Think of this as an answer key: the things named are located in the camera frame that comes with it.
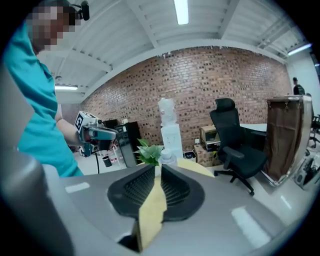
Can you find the open carton with appliance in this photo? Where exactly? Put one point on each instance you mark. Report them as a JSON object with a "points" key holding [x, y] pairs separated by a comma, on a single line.
{"points": [[208, 136]]}

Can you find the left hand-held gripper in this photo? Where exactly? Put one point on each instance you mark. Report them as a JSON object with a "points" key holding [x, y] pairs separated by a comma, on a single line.
{"points": [[81, 121]]}

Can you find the black head-mounted camera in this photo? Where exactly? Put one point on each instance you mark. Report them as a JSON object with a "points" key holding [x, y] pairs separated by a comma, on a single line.
{"points": [[85, 10]]}

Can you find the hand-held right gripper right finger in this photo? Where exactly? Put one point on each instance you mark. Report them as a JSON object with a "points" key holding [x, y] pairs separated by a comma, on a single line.
{"points": [[220, 215]]}

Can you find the white water dispenser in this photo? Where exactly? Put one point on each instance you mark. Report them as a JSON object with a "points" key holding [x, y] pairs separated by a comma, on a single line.
{"points": [[172, 140]]}

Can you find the person's left forearm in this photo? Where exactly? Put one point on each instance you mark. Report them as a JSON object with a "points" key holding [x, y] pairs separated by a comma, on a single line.
{"points": [[67, 135]]}

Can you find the person's left hand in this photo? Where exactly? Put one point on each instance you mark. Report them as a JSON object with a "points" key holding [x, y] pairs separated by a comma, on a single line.
{"points": [[87, 136]]}

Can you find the black equipment stand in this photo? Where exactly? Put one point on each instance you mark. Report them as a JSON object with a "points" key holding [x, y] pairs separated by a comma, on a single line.
{"points": [[308, 170]]}

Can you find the black high-back office chair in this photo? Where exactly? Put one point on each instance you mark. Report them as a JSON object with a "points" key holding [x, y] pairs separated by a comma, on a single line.
{"points": [[237, 150]]}

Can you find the black glass-door fridge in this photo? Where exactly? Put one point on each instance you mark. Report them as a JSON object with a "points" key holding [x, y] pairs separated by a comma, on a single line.
{"points": [[128, 145]]}

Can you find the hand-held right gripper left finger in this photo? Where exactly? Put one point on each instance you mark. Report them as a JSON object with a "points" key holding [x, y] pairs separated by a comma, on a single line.
{"points": [[95, 200]]}

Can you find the white side table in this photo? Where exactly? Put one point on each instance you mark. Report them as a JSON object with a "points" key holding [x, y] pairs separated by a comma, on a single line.
{"points": [[117, 155]]}

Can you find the large clear dispenser jug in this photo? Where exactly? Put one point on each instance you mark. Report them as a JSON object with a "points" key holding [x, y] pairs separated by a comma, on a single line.
{"points": [[168, 112]]}

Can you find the printed cardboard carton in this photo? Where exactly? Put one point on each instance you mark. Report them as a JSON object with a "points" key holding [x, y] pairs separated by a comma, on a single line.
{"points": [[205, 156]]}

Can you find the brown curtained cart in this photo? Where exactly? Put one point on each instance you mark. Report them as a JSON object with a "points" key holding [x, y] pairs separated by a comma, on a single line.
{"points": [[285, 137]]}

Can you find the black trash bin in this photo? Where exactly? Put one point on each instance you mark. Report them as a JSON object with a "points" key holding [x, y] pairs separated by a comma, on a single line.
{"points": [[107, 162]]}

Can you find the round wooden table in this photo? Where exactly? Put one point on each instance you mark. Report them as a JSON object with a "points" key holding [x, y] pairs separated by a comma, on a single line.
{"points": [[152, 220]]}

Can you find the white desk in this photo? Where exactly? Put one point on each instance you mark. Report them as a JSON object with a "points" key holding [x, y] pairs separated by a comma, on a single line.
{"points": [[255, 128]]}

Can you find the long ceiling light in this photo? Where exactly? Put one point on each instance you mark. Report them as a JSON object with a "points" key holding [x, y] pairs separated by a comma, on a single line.
{"points": [[66, 87], [298, 49], [181, 12]]}

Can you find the person's teal shirt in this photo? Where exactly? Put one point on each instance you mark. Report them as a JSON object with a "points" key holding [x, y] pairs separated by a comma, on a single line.
{"points": [[37, 112]]}

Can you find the person's head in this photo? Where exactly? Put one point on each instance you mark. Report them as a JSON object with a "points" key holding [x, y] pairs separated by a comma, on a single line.
{"points": [[50, 25]]}

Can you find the potted green plant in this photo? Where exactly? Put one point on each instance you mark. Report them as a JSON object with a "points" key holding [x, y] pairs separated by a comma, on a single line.
{"points": [[148, 151]]}

